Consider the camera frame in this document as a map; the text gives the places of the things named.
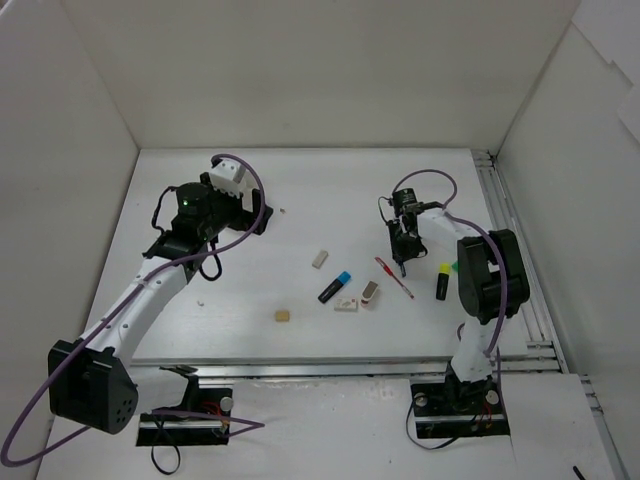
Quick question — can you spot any red ballpoint pen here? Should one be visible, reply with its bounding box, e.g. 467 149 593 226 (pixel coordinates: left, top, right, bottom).
374 256 415 300

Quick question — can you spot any black yellow-capped highlighter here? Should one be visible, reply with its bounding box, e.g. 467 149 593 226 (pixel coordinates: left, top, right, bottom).
435 263 451 301

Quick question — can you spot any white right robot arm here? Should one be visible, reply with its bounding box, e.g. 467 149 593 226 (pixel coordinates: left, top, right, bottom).
385 188 530 412

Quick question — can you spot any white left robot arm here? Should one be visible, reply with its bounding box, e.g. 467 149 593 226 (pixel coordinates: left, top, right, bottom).
48 174 268 434

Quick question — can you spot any red white sleeved eraser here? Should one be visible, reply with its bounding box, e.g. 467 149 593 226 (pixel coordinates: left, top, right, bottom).
360 281 379 308

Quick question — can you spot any black blue-capped highlighter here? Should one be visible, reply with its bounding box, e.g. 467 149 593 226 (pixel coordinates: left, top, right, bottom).
317 271 351 304

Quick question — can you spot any white eraser red print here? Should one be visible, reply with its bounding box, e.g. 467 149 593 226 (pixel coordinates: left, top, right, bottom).
334 297 359 312

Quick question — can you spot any white rectangular eraser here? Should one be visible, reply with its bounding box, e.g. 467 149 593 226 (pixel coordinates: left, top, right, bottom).
312 250 329 269

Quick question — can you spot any tan small eraser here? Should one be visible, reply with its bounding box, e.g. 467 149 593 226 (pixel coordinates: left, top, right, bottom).
274 310 291 323

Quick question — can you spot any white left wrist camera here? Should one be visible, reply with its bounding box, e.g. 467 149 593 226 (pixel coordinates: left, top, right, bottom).
209 158 247 198

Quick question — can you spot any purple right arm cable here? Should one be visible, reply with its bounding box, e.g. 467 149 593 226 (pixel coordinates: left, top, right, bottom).
392 169 509 396

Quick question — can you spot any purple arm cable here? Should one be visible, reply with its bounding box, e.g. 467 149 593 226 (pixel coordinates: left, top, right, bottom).
0 153 266 464
392 169 509 396

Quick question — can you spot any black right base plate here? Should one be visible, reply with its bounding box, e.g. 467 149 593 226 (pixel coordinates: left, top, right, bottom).
408 378 511 444

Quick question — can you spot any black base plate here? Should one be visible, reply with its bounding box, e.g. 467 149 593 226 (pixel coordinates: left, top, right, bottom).
136 366 233 447
408 378 511 444

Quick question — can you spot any aluminium rail frame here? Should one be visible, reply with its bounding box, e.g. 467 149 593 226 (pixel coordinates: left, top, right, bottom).
74 148 629 480

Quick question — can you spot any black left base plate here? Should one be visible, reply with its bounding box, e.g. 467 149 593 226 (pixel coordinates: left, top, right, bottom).
136 366 233 447

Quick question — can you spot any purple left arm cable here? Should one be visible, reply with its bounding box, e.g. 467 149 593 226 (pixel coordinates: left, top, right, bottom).
0 153 266 464

